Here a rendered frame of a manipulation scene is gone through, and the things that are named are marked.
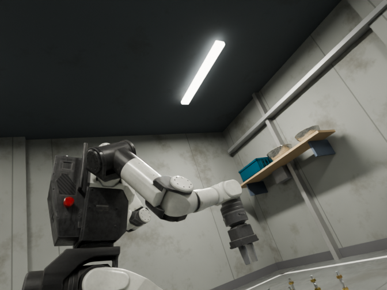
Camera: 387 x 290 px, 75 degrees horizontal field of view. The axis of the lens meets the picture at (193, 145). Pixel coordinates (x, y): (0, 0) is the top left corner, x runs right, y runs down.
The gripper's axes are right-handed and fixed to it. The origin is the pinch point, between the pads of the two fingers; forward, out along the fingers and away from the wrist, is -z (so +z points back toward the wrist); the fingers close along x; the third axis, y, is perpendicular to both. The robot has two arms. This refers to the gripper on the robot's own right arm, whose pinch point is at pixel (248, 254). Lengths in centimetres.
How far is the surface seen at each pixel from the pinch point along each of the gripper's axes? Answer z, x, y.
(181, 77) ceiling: 240, 134, 136
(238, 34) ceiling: 241, 167, 45
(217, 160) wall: 173, 283, 267
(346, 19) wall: 215, 274, -39
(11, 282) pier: 46, -56, 312
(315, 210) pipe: 19, 293, 130
